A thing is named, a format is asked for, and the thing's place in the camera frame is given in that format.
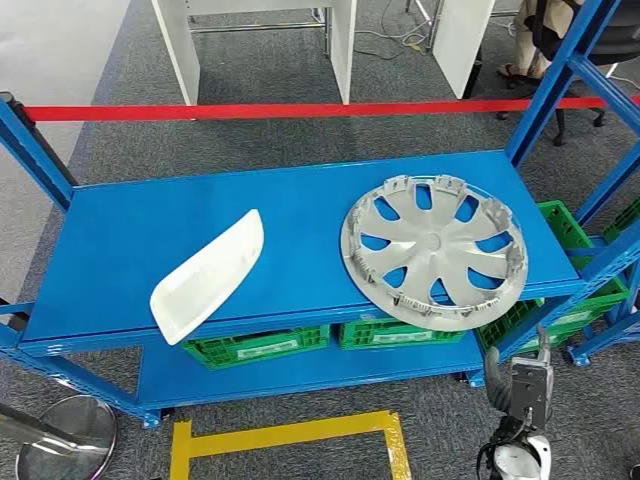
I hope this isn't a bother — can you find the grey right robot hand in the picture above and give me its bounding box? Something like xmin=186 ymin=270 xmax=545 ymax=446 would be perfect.
xmin=484 ymin=324 xmax=555 ymax=433

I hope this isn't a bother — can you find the black office chair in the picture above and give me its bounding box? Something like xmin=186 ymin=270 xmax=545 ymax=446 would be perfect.
xmin=497 ymin=0 xmax=640 ymax=148

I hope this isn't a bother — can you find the green plastic crate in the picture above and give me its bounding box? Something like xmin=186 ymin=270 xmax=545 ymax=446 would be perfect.
xmin=180 ymin=324 xmax=332 ymax=371
xmin=602 ymin=197 xmax=640 ymax=245
xmin=475 ymin=200 xmax=631 ymax=354
xmin=338 ymin=316 xmax=469 ymax=351

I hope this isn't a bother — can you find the white plastic trim part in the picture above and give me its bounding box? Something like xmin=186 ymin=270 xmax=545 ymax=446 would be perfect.
xmin=149 ymin=208 xmax=265 ymax=347

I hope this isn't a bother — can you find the person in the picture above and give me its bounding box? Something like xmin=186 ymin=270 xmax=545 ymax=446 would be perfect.
xmin=497 ymin=0 xmax=583 ymax=89

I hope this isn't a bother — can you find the red barrier tape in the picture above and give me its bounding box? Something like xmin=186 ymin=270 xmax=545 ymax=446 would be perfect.
xmin=22 ymin=95 xmax=640 ymax=124

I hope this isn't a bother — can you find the white desk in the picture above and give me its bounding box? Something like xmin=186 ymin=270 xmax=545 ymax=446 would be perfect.
xmin=150 ymin=0 xmax=358 ymax=107

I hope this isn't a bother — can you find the silver plastic hubcap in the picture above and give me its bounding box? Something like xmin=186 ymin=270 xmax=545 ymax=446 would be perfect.
xmin=340 ymin=174 xmax=529 ymax=333

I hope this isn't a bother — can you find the white desk panel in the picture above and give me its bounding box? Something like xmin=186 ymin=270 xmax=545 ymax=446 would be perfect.
xmin=432 ymin=0 xmax=497 ymax=101

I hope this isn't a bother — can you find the blue metal shelf rack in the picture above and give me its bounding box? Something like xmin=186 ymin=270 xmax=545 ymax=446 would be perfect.
xmin=568 ymin=261 xmax=640 ymax=368
xmin=0 ymin=0 xmax=640 ymax=431

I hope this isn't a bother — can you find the pale floor cable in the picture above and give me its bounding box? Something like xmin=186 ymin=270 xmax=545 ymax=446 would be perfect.
xmin=357 ymin=18 xmax=436 ymax=56

